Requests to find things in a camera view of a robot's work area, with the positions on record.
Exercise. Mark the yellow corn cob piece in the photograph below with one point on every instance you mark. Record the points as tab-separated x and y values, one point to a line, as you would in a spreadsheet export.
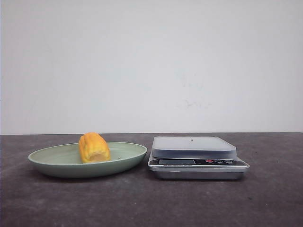
93	148

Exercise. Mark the silver digital kitchen scale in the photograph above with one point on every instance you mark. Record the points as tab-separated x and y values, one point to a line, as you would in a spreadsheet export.
195	157

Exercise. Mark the green round plate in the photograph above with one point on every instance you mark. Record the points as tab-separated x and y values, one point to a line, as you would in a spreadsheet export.
64	161

